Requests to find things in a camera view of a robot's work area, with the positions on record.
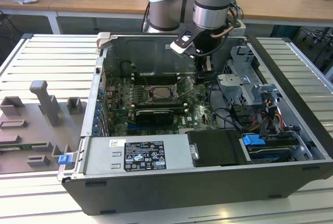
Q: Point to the blue disk carrier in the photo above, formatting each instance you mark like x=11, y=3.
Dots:
x=253, y=140

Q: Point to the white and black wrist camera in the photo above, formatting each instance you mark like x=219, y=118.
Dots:
x=182, y=43

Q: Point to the blue case clip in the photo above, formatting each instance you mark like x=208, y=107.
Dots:
x=65, y=160

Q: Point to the black CPU socket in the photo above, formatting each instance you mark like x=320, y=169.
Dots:
x=148, y=100

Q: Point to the black RAM slot bank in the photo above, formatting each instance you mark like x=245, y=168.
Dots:
x=156, y=78
x=160, y=106

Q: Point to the grey parts rack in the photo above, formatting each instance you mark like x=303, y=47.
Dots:
x=28, y=135

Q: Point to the black open PC case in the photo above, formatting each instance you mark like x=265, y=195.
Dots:
x=182, y=192

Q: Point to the blue expansion slot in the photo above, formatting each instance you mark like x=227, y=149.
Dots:
x=134, y=129

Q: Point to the black graphics card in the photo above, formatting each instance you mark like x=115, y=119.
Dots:
x=154, y=117

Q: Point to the grey power supply unit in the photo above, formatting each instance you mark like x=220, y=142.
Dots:
x=104, y=153

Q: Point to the green motherboard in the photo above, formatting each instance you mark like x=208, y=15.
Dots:
x=199, y=114

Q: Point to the silver metal drive cage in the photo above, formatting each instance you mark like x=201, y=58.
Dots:
x=239, y=88

